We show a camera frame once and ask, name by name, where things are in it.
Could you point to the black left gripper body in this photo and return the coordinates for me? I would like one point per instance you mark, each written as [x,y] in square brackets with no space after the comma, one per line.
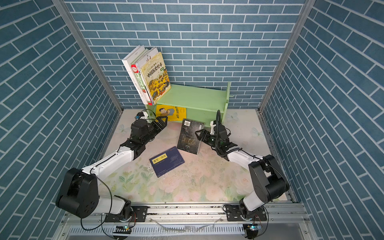
[154,129]

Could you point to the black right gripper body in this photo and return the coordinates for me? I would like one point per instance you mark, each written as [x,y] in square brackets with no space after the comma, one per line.
[209,139]

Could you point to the black slipcase box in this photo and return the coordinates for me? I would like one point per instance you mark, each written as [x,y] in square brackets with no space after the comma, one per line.
[188,140]

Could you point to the yellow cartoon cover book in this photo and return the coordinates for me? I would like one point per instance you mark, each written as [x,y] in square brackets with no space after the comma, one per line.
[173,113]

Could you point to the dark blue book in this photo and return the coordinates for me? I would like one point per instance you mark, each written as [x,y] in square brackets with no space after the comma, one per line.
[166,161]

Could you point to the yellow history book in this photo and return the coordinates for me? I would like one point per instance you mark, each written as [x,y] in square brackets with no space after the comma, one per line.
[156,78]

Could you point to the green nature encyclopedia book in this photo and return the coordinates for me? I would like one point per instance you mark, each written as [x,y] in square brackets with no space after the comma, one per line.
[136,70]

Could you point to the white paperback book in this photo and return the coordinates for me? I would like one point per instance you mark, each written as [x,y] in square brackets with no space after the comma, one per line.
[127,61]

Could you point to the white red-lettered magazine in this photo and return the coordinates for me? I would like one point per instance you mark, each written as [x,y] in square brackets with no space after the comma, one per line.
[146,57]

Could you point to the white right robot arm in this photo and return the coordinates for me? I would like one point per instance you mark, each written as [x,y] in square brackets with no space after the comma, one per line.
[268,180]

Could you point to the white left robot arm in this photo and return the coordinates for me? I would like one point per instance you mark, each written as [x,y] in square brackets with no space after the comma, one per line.
[79,193]

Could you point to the green metal bookshelf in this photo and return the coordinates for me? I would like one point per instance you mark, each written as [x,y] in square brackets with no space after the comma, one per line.
[201,104]

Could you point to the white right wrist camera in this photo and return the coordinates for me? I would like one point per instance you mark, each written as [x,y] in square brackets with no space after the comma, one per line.
[213,125]

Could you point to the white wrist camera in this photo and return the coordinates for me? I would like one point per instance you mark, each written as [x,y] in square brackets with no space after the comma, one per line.
[213,125]
[142,115]

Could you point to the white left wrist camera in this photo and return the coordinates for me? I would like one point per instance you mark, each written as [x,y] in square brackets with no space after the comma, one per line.
[142,115]

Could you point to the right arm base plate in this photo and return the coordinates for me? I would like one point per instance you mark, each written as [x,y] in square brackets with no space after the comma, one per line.
[236,213]

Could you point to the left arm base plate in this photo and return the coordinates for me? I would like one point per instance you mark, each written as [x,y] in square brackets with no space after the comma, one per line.
[135,214]

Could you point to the aluminium front rail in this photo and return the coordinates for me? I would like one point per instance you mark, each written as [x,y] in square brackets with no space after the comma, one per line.
[276,221]

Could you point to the left aluminium corner post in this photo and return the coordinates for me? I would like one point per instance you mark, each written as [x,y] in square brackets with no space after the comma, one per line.
[75,31]

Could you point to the aluminium corner post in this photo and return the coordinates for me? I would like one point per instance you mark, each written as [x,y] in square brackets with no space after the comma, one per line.
[307,7]
[75,31]

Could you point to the right aluminium corner post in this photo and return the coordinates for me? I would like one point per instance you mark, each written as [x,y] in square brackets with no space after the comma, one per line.
[307,7]

